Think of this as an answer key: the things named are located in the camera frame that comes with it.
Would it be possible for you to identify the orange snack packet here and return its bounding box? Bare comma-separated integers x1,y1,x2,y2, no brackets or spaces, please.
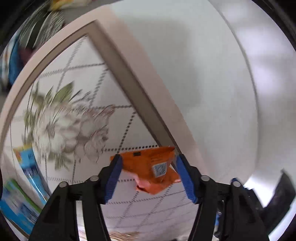
120,147,181,195

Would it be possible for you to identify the blue tube snack packet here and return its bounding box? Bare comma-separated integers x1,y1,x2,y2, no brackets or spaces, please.
13,145,50,205

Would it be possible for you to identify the open cardboard box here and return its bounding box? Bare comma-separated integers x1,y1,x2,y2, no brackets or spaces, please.
1,179,41,235

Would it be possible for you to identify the plaid blanket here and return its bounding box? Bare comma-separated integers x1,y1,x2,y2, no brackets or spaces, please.
1,30,23,91

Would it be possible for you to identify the zebra pattern bag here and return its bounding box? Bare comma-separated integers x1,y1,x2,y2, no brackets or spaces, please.
17,9,65,50

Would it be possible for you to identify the yellow snack bag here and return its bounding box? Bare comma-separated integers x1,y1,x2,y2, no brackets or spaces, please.
50,0,92,11

